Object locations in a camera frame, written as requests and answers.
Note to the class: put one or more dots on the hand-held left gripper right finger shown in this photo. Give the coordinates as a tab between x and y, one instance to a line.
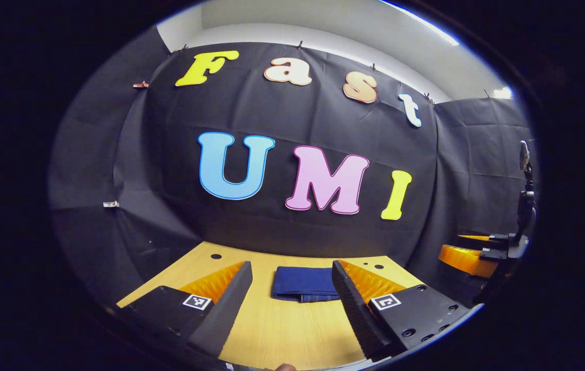
354	309

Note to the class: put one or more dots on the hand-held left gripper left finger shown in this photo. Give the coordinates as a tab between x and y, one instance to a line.
230	309

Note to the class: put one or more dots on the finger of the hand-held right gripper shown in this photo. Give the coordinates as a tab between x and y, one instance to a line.
493	238
465	260

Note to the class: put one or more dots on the blue denim jeans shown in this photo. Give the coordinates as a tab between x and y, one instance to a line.
303	283

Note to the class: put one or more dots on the silver metal clip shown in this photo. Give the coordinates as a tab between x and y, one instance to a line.
111	204

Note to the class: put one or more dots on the black backdrop cloth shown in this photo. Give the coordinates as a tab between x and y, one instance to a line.
297	118

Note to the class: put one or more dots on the red clip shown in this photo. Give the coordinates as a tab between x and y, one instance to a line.
141	84

